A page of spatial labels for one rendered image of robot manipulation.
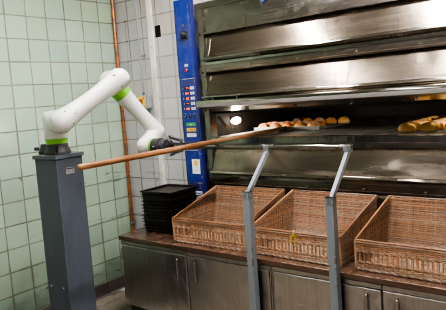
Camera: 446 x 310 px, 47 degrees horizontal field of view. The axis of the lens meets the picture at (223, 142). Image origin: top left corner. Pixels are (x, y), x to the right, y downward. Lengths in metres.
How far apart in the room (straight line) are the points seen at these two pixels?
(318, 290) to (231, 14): 1.82
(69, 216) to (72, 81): 1.23
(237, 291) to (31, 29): 2.20
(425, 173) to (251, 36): 1.35
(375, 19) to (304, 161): 0.92
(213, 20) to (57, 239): 1.72
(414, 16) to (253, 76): 1.06
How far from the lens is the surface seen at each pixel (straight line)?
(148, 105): 3.91
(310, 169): 3.16
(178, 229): 3.23
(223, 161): 3.54
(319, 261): 2.70
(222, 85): 3.48
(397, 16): 2.93
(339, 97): 2.87
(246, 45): 3.36
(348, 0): 3.06
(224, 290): 3.05
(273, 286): 2.84
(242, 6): 3.42
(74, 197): 3.07
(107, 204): 4.12
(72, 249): 3.10
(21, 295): 3.81
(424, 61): 2.88
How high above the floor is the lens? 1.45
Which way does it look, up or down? 5 degrees down
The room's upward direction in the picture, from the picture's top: 4 degrees counter-clockwise
